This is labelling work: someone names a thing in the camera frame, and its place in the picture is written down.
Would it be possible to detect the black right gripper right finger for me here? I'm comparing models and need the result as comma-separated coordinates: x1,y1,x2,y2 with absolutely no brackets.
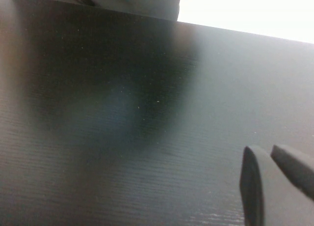
270,144,314,201

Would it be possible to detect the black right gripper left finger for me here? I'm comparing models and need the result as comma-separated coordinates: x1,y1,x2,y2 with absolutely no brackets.
239,144,314,226

